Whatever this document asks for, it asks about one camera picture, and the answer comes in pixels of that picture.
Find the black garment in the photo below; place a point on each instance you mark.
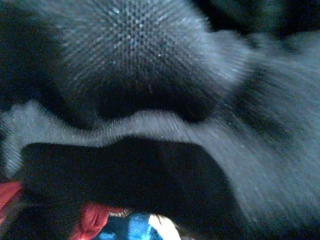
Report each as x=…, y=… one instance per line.
x=150, y=62

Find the navy blue garment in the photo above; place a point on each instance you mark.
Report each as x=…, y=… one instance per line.
x=135, y=227

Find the orange red garment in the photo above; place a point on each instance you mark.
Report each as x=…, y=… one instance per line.
x=92, y=220

